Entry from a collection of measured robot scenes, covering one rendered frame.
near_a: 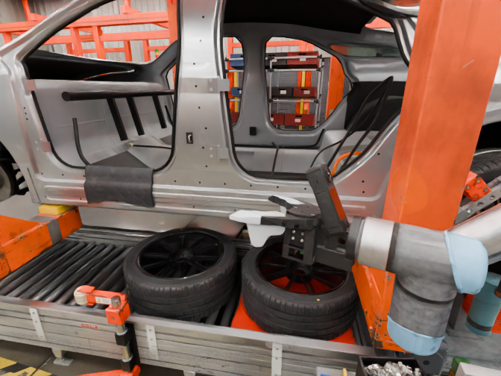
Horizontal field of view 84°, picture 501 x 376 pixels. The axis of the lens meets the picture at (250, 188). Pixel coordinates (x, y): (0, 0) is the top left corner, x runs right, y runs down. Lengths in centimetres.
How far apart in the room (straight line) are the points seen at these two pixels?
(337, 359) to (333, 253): 102
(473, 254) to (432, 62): 57
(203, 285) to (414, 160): 111
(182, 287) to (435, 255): 126
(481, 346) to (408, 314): 148
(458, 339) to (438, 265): 151
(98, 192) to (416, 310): 169
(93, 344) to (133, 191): 81
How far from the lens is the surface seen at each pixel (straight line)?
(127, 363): 171
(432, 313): 49
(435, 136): 93
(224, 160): 149
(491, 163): 150
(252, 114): 316
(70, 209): 221
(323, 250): 48
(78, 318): 176
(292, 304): 141
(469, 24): 94
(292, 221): 44
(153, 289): 156
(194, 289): 153
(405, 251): 44
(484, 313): 153
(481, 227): 58
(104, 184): 183
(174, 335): 154
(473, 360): 200
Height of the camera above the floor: 144
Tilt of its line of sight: 20 degrees down
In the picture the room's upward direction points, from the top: straight up
